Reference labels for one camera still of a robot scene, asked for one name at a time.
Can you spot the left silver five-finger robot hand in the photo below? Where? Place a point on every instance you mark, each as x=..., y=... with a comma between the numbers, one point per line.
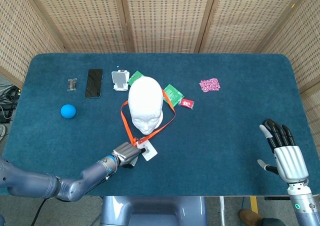
x=126, y=152

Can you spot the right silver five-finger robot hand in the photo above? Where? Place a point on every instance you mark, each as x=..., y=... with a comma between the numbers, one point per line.
x=290, y=161

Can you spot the white badge card holder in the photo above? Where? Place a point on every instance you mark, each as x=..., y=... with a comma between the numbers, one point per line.
x=150, y=153

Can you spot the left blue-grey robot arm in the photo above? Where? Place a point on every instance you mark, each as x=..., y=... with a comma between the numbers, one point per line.
x=75, y=183

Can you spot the white mannequin head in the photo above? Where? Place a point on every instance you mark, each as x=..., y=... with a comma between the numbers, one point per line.
x=146, y=98

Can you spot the blue-grey robot torso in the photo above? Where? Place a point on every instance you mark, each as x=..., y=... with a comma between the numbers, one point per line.
x=115, y=211

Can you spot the dark trouser leg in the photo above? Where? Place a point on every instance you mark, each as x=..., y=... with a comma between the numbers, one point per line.
x=271, y=222

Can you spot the brown shoe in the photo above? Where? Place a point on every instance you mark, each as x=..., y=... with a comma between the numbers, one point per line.
x=250, y=217

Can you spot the blue ball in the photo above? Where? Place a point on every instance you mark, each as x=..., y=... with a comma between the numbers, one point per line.
x=68, y=111

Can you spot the white small box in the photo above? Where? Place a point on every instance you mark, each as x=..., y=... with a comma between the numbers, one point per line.
x=120, y=79

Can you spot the green foil packet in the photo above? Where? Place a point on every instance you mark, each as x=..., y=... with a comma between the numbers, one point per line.
x=136, y=76
x=175, y=94

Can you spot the black smartphone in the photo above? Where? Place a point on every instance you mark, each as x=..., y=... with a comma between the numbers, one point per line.
x=93, y=83

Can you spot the red snack packet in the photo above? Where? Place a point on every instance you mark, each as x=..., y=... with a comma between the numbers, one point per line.
x=187, y=103

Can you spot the blue felt table mat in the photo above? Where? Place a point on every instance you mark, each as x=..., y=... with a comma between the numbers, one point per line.
x=212, y=148

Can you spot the white table leg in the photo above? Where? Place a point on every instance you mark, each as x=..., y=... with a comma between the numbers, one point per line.
x=222, y=211

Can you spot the clear packet with brown item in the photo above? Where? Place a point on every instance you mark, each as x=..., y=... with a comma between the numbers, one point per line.
x=72, y=84

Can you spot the pink patterned packet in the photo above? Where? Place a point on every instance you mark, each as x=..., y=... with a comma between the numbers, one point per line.
x=210, y=85

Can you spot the woven bamboo folding screen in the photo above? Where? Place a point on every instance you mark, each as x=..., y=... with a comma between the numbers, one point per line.
x=165, y=18

